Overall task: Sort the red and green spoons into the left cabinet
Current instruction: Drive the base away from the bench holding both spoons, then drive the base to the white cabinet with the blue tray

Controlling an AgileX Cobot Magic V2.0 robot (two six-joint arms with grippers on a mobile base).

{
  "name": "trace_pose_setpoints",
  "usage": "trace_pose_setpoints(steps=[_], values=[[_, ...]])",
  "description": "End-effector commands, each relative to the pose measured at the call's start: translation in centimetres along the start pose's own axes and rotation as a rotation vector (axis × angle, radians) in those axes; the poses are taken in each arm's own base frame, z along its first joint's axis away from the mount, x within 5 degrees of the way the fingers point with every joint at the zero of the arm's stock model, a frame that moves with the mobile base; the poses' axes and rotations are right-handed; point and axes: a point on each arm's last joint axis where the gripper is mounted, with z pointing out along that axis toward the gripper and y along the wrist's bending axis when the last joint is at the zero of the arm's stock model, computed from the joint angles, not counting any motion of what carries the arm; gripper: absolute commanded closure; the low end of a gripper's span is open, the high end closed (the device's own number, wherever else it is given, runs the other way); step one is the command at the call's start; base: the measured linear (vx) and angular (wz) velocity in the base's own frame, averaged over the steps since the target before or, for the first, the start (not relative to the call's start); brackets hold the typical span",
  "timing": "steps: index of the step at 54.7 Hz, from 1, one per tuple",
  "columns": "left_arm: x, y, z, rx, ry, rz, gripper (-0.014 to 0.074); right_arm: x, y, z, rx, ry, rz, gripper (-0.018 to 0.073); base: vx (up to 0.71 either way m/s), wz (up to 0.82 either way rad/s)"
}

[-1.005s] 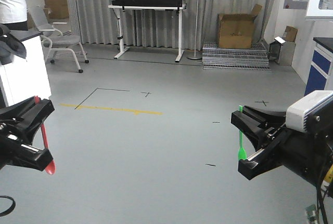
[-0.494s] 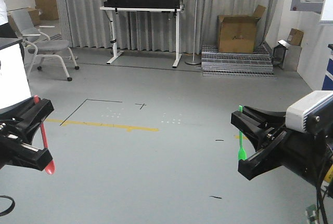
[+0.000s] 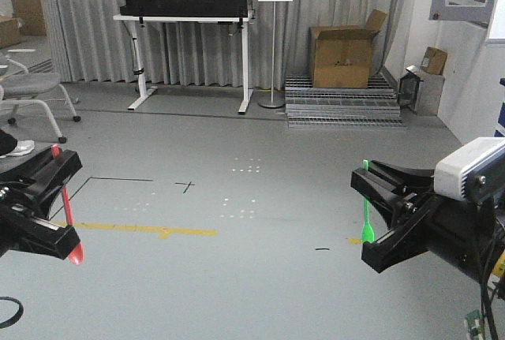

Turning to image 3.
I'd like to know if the green circuit board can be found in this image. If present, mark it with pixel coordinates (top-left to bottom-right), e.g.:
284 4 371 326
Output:
464 309 484 340

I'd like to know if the small metal cabinet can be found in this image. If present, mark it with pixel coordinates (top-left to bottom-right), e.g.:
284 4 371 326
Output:
398 65 445 116

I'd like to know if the green plastic spoon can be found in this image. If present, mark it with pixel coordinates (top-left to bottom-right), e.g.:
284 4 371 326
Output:
360 159 375 245

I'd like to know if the large open cardboard box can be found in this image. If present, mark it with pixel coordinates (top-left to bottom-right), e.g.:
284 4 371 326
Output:
310 9 387 88

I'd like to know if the black cable loop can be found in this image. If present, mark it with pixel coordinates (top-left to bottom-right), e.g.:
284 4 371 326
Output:
0 296 24 329

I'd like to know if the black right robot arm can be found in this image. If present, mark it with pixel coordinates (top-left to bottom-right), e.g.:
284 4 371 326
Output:
350 160 504 297

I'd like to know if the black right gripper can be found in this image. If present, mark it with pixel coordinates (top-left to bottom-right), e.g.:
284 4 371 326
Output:
350 160 504 277

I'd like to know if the small cardboard box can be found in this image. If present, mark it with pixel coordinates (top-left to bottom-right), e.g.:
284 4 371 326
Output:
421 47 447 75

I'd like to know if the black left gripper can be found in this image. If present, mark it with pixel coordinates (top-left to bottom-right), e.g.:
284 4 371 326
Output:
1 149 82 260

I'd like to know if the red plastic spoon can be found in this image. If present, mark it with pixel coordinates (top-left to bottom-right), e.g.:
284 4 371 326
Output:
51 144 84 265

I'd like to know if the grey curtain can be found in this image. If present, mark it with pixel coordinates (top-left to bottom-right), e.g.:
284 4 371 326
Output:
42 0 405 88

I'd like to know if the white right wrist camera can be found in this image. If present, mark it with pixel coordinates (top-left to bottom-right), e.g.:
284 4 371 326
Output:
433 137 504 201

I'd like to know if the stack of metal gratings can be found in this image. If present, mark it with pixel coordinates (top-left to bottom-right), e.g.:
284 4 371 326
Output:
285 74 403 129

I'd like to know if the grey office chair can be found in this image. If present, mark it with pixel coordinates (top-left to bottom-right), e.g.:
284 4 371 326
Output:
1 53 81 144

